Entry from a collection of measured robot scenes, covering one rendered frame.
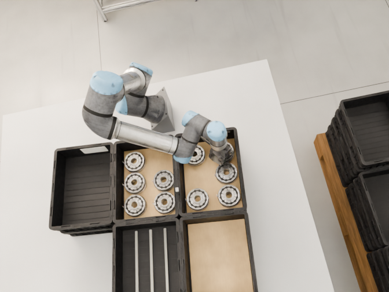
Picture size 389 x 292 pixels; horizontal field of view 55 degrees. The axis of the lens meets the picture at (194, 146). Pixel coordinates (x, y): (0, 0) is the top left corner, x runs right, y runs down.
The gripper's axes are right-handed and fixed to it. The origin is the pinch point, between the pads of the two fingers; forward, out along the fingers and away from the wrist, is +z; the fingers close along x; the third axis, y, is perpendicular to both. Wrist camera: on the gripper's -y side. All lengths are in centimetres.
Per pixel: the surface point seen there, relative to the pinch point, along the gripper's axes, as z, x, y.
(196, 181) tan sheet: 2.0, -16.0, 0.9
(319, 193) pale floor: 85, 46, 43
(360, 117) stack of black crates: 36, 81, 33
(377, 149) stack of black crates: 36, 71, 52
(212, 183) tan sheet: 2.0, -11.4, 7.3
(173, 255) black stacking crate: 2, -47, 18
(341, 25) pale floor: 85, 167, -31
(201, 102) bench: 15.1, 19.7, -33.7
